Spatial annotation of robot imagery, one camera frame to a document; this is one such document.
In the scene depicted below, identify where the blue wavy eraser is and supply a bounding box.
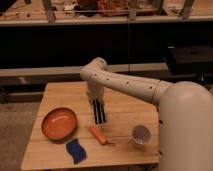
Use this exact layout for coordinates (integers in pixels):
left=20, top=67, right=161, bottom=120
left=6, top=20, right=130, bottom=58
left=66, top=138, right=86, bottom=164

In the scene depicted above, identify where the black box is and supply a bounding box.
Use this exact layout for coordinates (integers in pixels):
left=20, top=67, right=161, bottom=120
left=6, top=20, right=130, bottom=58
left=164, top=45, right=213, bottom=74

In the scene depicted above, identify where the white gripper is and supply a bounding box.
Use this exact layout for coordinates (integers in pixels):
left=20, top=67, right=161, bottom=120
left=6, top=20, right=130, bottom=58
left=86, top=82, right=106, bottom=124

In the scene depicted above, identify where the orange bowl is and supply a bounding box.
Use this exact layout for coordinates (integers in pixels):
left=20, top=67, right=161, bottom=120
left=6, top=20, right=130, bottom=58
left=41, top=107, right=77, bottom=141

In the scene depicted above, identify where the orange toy carrot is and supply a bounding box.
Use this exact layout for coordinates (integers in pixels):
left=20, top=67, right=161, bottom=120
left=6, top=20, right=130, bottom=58
left=89, top=127, right=113, bottom=145

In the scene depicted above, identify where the white cup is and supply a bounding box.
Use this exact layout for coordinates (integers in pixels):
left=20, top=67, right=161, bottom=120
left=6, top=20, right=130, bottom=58
left=131, top=125, right=151, bottom=149

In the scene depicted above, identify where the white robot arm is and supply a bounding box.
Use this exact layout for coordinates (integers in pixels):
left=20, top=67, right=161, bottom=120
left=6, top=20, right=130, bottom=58
left=80, top=57, right=213, bottom=171

